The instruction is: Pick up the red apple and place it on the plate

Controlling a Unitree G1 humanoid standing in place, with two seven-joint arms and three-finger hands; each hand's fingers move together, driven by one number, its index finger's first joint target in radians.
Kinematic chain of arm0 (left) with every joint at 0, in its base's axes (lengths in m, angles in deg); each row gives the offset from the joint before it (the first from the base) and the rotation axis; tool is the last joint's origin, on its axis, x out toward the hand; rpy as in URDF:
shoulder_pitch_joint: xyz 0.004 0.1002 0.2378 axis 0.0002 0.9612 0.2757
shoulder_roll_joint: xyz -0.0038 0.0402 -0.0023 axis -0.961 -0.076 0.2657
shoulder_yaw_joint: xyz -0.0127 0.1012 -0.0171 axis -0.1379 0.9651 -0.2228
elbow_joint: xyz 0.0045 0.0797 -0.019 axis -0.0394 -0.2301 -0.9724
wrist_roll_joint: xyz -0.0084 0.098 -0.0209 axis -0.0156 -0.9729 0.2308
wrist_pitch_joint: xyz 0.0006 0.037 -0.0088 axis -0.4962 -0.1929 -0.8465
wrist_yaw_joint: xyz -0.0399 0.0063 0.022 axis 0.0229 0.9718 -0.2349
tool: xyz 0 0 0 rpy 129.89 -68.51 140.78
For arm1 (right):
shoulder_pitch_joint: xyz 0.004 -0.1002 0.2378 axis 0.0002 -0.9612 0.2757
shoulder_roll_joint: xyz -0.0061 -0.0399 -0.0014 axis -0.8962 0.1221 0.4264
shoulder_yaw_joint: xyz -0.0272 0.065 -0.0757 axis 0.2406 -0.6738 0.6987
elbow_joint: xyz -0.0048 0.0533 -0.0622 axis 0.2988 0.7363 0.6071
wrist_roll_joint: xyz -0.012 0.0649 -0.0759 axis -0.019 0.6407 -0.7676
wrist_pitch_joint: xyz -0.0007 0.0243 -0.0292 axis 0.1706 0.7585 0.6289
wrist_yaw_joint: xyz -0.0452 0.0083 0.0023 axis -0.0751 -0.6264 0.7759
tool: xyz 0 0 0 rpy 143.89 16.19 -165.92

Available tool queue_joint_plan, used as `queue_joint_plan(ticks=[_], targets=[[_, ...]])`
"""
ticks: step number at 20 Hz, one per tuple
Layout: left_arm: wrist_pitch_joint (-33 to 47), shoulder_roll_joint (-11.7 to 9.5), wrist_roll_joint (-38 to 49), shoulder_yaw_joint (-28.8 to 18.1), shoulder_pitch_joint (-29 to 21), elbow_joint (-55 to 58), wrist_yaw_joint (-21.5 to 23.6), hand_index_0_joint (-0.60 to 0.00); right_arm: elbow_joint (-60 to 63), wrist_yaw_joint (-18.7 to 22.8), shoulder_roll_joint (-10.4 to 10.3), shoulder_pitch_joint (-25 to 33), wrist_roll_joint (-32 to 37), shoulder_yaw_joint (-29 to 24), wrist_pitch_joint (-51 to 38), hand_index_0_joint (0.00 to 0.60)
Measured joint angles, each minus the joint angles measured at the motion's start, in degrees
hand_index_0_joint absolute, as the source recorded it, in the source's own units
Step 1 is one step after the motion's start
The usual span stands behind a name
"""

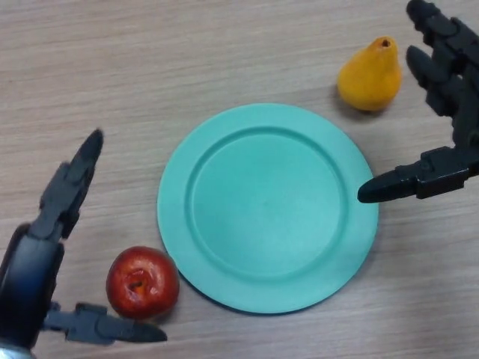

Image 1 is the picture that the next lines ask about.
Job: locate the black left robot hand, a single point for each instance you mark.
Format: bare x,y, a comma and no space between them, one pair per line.
28,276

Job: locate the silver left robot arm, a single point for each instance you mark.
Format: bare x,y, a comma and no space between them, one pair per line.
11,353

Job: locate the red apple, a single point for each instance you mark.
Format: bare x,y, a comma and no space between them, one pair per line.
144,278

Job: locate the green round plate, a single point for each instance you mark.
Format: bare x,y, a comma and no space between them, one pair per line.
267,209

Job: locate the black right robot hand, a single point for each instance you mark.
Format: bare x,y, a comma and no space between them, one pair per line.
445,168

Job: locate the yellow pear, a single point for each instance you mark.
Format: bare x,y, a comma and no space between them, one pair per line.
370,78

